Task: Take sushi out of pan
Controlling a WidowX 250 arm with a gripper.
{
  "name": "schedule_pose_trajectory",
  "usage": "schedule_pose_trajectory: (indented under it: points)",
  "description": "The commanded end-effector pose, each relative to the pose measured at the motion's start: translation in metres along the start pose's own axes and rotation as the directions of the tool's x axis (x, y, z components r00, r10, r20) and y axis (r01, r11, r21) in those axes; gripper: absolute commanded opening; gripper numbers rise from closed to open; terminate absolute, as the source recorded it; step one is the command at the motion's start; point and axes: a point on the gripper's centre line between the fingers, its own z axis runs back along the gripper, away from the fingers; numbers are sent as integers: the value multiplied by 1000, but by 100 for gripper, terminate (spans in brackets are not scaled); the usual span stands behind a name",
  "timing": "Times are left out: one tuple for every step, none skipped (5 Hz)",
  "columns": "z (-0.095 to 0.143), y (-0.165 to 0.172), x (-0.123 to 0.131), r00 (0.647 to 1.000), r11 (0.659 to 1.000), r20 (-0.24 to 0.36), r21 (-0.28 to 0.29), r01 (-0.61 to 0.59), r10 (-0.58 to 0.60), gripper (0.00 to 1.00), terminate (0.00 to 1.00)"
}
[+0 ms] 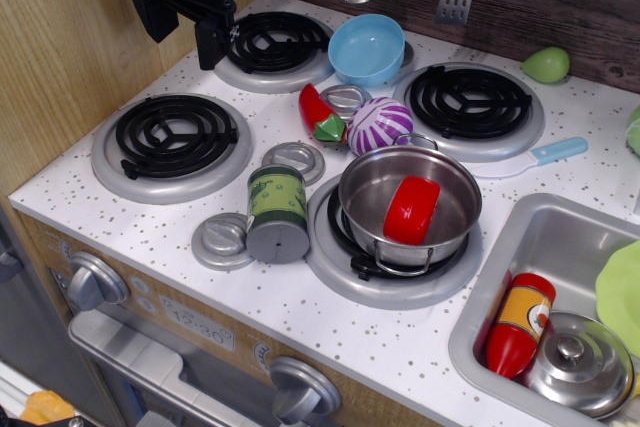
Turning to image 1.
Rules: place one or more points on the front right black burner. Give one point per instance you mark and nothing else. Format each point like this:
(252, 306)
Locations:
(347, 270)

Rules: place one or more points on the front left black burner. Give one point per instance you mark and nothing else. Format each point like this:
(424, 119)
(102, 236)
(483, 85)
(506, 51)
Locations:
(171, 148)

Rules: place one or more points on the back right black burner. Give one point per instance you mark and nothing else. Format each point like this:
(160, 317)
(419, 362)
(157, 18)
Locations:
(474, 113)

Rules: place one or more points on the green toy pear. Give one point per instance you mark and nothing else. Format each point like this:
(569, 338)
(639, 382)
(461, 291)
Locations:
(548, 65)

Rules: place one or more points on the black burner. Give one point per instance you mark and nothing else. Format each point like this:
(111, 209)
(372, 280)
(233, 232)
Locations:
(347, 270)
(171, 148)
(474, 113)
(276, 52)

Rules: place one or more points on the back left black burner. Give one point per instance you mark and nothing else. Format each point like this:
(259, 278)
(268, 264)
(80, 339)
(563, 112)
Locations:
(276, 52)

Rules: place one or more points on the stainless steel pot lid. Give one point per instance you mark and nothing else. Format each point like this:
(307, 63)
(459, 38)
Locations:
(583, 365)

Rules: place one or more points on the green toy cabbage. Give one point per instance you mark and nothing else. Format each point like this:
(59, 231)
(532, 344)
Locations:
(632, 132)

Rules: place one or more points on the left silver oven knob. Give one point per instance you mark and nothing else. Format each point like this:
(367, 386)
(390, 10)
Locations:
(94, 283)

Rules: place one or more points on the silver stovetop knob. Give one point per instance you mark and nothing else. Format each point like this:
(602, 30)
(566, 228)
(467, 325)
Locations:
(345, 100)
(219, 242)
(304, 158)

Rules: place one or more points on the silver toy sink basin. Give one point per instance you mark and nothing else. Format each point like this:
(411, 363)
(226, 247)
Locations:
(563, 241)

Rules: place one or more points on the red and white toy sushi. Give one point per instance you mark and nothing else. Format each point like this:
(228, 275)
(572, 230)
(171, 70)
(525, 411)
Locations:
(410, 210)

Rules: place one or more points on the purple striped toy onion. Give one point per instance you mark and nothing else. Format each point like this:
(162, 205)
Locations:
(377, 123)

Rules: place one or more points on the green plastic plate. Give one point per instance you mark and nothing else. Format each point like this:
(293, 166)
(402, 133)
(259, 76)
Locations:
(617, 295)

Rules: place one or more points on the toy knife blue handle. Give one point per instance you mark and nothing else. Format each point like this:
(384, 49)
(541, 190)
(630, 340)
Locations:
(533, 158)

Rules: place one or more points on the silver stovetop knob front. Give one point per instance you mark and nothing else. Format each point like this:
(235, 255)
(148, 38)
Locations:
(219, 242)

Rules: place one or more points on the orange object at floor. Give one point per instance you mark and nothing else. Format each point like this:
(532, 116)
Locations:
(44, 407)

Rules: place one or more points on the green labelled toy can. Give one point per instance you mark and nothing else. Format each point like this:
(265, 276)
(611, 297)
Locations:
(277, 215)

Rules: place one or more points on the silver oven knob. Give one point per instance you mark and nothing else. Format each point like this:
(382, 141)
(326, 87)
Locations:
(94, 283)
(304, 396)

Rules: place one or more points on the stainless steel pan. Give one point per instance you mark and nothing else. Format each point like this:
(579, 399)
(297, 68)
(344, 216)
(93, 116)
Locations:
(365, 190)

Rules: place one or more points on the red toy chili pepper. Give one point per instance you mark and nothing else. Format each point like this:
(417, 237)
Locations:
(322, 122)

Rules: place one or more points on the silver stovetop knob middle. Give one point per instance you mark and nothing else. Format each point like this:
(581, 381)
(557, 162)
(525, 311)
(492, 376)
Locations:
(304, 158)

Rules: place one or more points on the silver stovetop knob back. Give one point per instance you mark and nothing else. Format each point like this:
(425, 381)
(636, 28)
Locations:
(345, 100)

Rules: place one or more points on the silver oven door handle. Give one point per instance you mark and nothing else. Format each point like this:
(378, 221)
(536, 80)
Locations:
(149, 365)

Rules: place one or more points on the right silver oven knob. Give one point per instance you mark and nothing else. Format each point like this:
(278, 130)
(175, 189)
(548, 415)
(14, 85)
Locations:
(304, 396)

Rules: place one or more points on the light blue plastic bowl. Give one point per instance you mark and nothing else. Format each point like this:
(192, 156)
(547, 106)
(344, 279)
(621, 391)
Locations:
(367, 50)

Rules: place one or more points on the red toy ketchup bottle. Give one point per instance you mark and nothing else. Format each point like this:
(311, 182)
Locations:
(514, 337)

